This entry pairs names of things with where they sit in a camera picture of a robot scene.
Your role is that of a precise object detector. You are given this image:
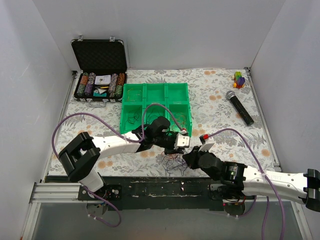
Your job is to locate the coloured cable pile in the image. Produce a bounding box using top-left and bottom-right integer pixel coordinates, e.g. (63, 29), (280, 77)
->
(161, 149), (190, 177)

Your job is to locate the orange cable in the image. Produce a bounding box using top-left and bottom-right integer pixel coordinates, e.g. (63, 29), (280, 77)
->
(169, 112), (188, 132)

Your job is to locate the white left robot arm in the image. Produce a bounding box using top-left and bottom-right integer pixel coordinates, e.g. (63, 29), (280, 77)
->
(58, 116), (190, 200)

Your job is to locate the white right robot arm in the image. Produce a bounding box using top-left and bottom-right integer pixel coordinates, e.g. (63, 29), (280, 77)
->
(182, 146), (320, 212)

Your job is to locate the green compartment tray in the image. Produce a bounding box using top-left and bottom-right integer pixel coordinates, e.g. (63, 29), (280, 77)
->
(119, 83), (193, 136)

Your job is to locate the floral patterned table mat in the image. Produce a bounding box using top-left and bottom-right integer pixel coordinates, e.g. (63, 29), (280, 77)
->
(48, 69), (277, 177)

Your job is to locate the black microphone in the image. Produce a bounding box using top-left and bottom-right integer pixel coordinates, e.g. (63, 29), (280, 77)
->
(226, 90), (255, 126)

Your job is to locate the colourful toy block figure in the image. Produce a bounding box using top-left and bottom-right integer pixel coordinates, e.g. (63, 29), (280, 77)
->
(232, 71), (246, 89)

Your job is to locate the black poker chip case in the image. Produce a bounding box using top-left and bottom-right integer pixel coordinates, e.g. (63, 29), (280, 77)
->
(70, 35), (129, 103)

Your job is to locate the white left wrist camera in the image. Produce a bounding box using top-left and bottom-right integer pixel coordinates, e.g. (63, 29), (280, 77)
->
(174, 128), (190, 150)

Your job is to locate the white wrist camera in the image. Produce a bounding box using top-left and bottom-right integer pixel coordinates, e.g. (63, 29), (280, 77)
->
(174, 128), (190, 150)
(199, 134), (215, 152)

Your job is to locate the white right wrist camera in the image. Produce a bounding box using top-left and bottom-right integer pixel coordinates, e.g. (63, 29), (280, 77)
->
(199, 134), (215, 152)

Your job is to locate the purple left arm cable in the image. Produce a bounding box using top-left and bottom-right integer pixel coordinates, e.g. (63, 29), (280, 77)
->
(51, 102), (186, 228)

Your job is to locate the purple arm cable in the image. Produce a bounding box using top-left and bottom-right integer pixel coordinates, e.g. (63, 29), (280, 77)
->
(207, 128), (287, 240)
(51, 102), (186, 228)

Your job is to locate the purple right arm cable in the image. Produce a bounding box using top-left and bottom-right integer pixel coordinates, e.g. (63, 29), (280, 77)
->
(207, 128), (287, 240)

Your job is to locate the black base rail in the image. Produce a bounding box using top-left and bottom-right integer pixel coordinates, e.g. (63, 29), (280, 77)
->
(77, 176), (251, 211)

